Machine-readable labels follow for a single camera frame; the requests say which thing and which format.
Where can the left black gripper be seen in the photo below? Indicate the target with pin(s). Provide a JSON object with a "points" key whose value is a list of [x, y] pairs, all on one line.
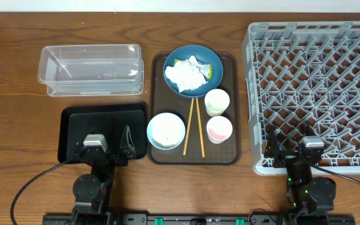
{"points": [[127, 155]]}

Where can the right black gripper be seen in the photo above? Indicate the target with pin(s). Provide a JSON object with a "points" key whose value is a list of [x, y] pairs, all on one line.
{"points": [[291, 157]]}

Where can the light blue bowl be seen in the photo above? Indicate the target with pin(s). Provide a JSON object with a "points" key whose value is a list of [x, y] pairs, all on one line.
{"points": [[166, 131]]}

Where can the white cup pink inside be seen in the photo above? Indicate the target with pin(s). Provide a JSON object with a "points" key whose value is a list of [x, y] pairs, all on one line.
{"points": [[219, 129]]}

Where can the white cup green inside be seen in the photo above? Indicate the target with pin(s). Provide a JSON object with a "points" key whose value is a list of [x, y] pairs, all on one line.
{"points": [[216, 102]]}

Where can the white napkin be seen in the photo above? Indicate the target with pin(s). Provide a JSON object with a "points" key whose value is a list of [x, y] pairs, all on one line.
{"points": [[184, 78]]}

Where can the yellow green snack wrapper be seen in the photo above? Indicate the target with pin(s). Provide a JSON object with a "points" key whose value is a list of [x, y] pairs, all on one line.
{"points": [[193, 64]]}

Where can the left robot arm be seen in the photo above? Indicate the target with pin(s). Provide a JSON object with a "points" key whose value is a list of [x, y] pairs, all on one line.
{"points": [[92, 191]]}

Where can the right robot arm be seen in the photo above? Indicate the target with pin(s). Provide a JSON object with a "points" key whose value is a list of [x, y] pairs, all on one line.
{"points": [[312, 197]]}

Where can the black waste tray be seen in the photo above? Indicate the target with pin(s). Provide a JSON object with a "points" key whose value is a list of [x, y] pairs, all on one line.
{"points": [[109, 120]]}

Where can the grey dishwasher rack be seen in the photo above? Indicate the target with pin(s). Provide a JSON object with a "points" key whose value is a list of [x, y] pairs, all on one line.
{"points": [[300, 75]]}

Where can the clear plastic waste bin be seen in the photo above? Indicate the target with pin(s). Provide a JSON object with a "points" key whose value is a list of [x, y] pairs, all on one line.
{"points": [[92, 70]]}

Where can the brown serving tray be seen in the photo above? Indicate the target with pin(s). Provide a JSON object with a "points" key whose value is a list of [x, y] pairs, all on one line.
{"points": [[165, 100]]}

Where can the right wooden chopstick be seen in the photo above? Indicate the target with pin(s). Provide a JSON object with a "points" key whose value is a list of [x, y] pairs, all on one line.
{"points": [[200, 128]]}

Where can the wooden chopstick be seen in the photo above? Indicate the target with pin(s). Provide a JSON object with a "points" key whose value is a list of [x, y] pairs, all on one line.
{"points": [[188, 127], [200, 128]]}

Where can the left wooden chopstick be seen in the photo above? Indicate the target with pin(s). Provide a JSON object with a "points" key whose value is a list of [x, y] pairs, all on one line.
{"points": [[188, 127]]}

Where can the dark blue plate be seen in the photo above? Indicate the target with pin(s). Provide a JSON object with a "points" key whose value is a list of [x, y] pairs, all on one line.
{"points": [[204, 55]]}

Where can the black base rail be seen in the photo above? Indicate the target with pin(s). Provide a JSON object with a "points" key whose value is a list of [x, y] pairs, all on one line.
{"points": [[143, 219]]}

